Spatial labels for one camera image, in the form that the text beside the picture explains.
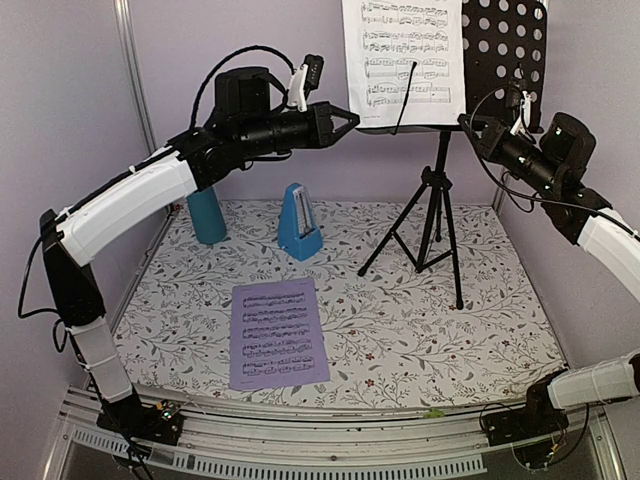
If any sheet music booklet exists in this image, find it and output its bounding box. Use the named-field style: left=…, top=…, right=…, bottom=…
left=341, top=0, right=466, bottom=130

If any black music stand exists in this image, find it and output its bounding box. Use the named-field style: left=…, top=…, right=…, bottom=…
left=354, top=0, right=549, bottom=311

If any purple sheet music page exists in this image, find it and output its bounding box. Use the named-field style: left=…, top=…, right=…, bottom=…
left=229, top=277, right=330, bottom=391

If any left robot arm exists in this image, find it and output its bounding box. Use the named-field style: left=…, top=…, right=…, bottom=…
left=33, top=57, right=360, bottom=445

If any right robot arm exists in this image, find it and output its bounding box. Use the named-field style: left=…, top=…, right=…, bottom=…
left=458, top=112, right=639, bottom=446

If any blue metronome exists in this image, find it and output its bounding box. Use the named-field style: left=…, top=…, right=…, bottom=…
left=278, top=183, right=323, bottom=261

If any teal ceramic vase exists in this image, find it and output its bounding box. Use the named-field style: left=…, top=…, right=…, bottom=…
left=187, top=187, right=227, bottom=245

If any floral table mat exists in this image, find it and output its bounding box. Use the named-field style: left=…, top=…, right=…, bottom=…
left=115, top=201, right=565, bottom=409

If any green tape piece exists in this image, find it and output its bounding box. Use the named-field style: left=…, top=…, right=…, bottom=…
left=423, top=409, right=446, bottom=419

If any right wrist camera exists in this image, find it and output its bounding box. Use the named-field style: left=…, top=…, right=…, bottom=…
left=505, top=78, right=532, bottom=135

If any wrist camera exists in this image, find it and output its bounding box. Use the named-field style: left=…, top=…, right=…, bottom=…
left=505, top=78, right=532, bottom=135
left=286, top=54, right=324, bottom=112

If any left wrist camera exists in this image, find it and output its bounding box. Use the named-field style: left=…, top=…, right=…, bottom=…
left=286, top=54, right=324, bottom=112

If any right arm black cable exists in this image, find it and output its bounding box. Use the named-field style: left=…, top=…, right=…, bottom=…
left=469, top=84, right=640, bottom=236

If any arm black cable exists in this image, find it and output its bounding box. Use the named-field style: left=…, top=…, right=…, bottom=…
left=191, top=45, right=296, bottom=131
left=469, top=84, right=640, bottom=236

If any aluminium frame post right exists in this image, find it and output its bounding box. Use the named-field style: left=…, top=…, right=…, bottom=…
left=492, top=188, right=506, bottom=214

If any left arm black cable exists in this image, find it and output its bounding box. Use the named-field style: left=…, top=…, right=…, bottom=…
left=191, top=45, right=296, bottom=131

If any aluminium front rail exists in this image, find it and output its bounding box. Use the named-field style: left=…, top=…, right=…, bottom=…
left=43, top=386, right=630, bottom=479

